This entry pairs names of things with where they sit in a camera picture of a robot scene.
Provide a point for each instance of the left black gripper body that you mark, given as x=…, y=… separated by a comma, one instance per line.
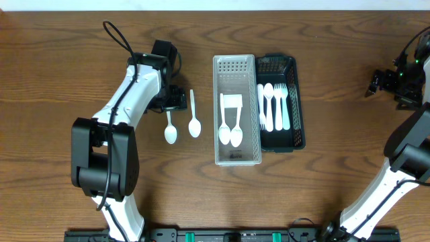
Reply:
x=179, y=99

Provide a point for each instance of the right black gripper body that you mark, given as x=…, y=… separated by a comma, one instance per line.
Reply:
x=410, y=85

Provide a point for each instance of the white plastic spoon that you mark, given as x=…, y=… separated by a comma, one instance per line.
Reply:
x=224, y=130
x=269, y=93
x=170, y=131
x=236, y=134
x=194, y=126

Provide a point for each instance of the white plastic fork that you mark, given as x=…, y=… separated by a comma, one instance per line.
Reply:
x=278, y=108
x=285, y=113
x=260, y=95

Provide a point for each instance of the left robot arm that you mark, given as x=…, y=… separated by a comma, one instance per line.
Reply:
x=104, y=153

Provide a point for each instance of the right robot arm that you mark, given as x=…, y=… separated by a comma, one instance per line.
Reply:
x=406, y=154

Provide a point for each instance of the white label in basket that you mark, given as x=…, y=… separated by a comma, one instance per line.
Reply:
x=233, y=100

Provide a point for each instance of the clear plastic basket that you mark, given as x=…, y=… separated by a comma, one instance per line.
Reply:
x=235, y=74

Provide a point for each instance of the black plastic basket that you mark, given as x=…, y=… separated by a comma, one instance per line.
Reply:
x=277, y=69

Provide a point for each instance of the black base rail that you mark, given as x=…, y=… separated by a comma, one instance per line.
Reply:
x=173, y=235

